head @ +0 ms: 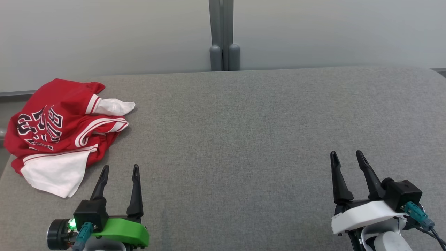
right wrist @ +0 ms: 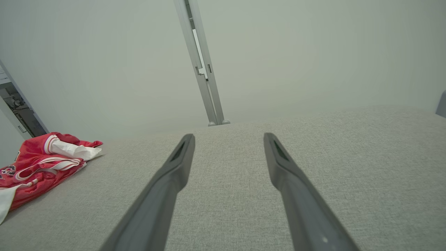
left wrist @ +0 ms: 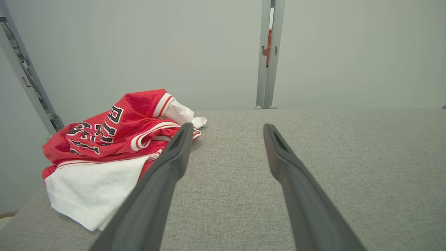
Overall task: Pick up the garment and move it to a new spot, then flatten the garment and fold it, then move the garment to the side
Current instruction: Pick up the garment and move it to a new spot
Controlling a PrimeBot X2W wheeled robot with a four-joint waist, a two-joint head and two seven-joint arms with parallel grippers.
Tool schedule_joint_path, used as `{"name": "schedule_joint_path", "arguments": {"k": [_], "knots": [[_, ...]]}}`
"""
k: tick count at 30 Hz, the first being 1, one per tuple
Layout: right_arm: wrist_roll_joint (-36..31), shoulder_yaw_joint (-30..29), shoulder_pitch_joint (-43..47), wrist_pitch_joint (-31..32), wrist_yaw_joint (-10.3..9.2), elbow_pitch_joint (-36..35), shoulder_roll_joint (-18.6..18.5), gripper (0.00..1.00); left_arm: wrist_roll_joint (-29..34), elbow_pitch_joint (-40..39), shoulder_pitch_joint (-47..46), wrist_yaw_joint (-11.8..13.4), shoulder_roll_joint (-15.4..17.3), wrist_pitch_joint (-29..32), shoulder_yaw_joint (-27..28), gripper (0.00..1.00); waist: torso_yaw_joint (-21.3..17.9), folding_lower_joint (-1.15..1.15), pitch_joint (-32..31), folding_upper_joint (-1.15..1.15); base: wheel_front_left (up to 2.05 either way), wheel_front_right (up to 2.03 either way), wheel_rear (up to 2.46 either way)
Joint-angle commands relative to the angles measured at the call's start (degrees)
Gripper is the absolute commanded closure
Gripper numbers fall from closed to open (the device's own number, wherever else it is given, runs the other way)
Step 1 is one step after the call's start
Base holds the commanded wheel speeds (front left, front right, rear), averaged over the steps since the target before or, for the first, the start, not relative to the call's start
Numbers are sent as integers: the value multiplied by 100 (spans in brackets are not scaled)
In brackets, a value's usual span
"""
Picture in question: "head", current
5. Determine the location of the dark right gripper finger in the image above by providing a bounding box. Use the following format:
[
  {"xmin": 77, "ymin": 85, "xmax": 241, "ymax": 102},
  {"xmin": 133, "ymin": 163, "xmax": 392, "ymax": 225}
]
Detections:
[
  {"xmin": 356, "ymin": 150, "xmax": 385, "ymax": 201},
  {"xmin": 330, "ymin": 151, "xmax": 354, "ymax": 205}
]

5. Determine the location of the left arm teal plug cable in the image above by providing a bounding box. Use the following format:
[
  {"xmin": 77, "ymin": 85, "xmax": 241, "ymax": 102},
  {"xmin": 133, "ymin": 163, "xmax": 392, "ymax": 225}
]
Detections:
[{"xmin": 71, "ymin": 222, "xmax": 94, "ymax": 251}]

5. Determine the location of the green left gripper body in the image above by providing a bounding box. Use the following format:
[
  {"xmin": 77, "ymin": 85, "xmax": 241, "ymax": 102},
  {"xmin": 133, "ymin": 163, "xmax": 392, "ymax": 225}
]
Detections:
[{"xmin": 91, "ymin": 214, "xmax": 150, "ymax": 249}]

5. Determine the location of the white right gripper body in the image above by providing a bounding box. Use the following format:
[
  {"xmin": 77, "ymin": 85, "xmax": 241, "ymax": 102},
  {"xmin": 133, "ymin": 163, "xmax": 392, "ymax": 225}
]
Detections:
[{"xmin": 330, "ymin": 199, "xmax": 407, "ymax": 235}]

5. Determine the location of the red white Bulls jersey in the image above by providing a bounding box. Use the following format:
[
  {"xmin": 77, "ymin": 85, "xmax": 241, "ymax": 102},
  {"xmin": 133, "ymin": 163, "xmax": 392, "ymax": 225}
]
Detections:
[{"xmin": 3, "ymin": 78, "xmax": 136, "ymax": 198}]

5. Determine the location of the right arm teal plug cable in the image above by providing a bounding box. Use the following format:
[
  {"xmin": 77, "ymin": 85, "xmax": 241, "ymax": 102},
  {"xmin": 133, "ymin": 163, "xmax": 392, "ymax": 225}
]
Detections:
[{"xmin": 403, "ymin": 201, "xmax": 446, "ymax": 246}]

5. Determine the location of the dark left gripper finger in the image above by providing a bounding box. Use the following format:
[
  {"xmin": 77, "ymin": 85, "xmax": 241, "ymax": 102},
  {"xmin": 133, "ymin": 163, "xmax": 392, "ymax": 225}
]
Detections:
[
  {"xmin": 126, "ymin": 164, "xmax": 144, "ymax": 219},
  {"xmin": 90, "ymin": 165, "xmax": 109, "ymax": 201}
]

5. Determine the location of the grey round post foot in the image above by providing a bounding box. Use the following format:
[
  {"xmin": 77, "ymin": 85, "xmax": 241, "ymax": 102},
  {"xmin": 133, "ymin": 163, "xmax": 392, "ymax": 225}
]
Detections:
[
  {"xmin": 228, "ymin": 44, "xmax": 241, "ymax": 71},
  {"xmin": 209, "ymin": 45, "xmax": 223, "ymax": 71}
]

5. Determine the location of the arm teal plug cable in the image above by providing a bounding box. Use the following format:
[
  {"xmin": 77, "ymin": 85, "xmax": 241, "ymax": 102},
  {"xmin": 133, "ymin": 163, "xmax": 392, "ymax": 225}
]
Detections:
[
  {"xmin": 71, "ymin": 222, "xmax": 94, "ymax": 251},
  {"xmin": 403, "ymin": 201, "xmax": 446, "ymax": 246}
]

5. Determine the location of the grey partition post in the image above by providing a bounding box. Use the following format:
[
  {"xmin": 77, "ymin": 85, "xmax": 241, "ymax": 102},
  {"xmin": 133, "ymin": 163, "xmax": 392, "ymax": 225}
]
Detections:
[{"xmin": 208, "ymin": 0, "xmax": 234, "ymax": 71}]

